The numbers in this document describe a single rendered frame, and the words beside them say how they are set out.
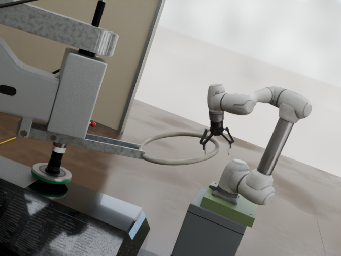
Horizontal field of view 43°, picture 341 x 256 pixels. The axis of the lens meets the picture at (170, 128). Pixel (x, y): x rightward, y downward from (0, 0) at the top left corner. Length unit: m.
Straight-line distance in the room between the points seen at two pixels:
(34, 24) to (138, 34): 5.13
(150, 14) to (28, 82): 5.12
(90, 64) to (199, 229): 1.37
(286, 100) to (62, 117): 1.36
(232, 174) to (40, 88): 1.40
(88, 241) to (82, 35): 0.99
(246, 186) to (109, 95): 4.82
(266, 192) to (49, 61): 5.68
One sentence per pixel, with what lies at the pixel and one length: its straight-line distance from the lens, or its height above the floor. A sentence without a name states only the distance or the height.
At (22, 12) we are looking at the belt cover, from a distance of 2.15.
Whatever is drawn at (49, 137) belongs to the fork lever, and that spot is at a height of 1.10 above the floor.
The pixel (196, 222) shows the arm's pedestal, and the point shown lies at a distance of 2.94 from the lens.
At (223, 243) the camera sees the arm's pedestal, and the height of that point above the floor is 0.63.
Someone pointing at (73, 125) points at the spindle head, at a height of 1.21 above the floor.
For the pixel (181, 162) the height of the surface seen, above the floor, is 1.18.
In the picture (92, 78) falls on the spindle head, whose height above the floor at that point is 1.46.
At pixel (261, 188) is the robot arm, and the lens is 2.82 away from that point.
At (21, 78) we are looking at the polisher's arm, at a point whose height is 1.37.
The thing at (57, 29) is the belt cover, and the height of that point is 1.65.
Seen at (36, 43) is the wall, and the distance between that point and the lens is 7.97.
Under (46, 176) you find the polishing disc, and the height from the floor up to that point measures 0.90.
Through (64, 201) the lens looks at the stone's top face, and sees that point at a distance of 2.27.
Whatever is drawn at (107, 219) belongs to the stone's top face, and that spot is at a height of 0.84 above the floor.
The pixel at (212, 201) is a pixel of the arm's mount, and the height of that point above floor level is 0.86.
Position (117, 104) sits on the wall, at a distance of 7.33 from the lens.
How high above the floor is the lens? 1.79
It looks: 12 degrees down
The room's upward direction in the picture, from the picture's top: 19 degrees clockwise
